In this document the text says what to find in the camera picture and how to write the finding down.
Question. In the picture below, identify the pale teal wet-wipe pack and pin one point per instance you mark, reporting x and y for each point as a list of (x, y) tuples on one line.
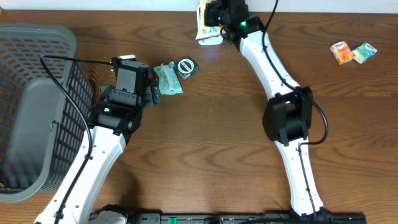
[(169, 83)]

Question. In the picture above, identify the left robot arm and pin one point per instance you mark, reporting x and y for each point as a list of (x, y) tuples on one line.
[(109, 127)]

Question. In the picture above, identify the dark green round-label box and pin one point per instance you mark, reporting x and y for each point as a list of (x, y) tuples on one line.
[(186, 67)]

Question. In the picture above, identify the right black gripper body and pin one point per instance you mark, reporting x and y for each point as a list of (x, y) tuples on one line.
[(214, 15)]

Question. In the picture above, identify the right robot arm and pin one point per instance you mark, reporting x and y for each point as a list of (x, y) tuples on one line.
[(288, 113)]

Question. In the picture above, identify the teal tissue pack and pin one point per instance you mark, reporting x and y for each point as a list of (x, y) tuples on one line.
[(364, 52)]

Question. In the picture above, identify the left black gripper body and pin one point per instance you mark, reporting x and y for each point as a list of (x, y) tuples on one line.
[(154, 96)]

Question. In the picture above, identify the grey plastic shopping basket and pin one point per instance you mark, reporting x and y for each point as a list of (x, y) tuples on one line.
[(44, 97)]

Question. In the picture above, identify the orange tissue pack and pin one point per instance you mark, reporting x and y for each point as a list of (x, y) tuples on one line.
[(342, 52)]

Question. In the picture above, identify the yellow snack bag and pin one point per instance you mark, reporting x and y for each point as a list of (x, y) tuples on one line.
[(205, 31)]

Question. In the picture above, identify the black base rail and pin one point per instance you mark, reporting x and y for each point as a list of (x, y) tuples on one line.
[(156, 218)]

